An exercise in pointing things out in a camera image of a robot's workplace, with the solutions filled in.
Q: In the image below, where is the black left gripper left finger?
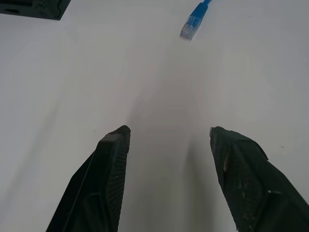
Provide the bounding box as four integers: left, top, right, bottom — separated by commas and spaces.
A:
45, 125, 131, 232

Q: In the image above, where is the black device box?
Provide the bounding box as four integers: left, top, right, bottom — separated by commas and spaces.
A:
0, 0, 71, 21

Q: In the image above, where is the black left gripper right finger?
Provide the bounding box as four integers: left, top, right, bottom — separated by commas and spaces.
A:
209, 126, 309, 232

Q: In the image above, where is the blue ethernet cable plug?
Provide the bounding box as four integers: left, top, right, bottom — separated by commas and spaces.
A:
179, 0, 213, 41

